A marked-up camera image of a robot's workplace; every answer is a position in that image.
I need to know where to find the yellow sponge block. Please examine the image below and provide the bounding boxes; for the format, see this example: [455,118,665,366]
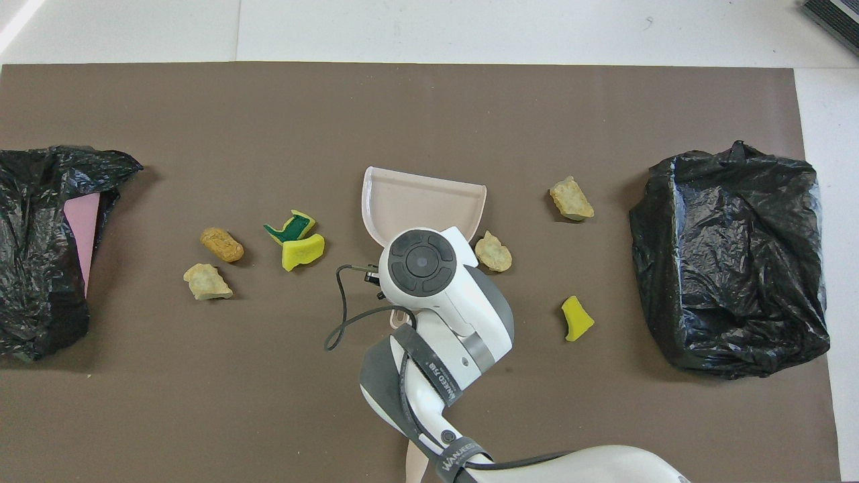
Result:
[281,233,326,272]

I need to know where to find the beige plastic dustpan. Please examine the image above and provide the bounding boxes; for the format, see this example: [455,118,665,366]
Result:
[361,166,487,331]

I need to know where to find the green and yellow sponge piece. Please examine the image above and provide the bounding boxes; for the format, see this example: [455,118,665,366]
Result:
[263,210,317,247]

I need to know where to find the pale beige sponge chunk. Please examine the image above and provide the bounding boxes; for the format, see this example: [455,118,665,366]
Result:
[183,263,234,301]
[550,176,595,222]
[473,231,513,273]

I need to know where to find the orange-brown sponge chunk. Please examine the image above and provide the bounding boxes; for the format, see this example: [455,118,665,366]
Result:
[199,227,245,263]

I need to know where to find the beige brush with black bristles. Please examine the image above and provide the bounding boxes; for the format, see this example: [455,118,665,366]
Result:
[405,443,430,483]

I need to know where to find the small curved yellow sponge piece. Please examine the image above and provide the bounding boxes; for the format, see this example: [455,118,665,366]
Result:
[561,295,595,342]

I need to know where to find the black trash bag bin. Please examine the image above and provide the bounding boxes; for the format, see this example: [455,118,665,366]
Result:
[629,140,831,380]

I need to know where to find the pink bin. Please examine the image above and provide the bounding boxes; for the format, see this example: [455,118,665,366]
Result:
[64,193,101,297]

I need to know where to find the black bag over pink bin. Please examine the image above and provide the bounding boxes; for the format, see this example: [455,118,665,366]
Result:
[0,146,144,363]

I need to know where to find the brown table mat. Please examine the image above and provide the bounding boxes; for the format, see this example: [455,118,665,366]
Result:
[0,62,842,483]

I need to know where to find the dark grey ribbed device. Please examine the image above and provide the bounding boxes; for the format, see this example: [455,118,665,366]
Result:
[801,0,859,56]

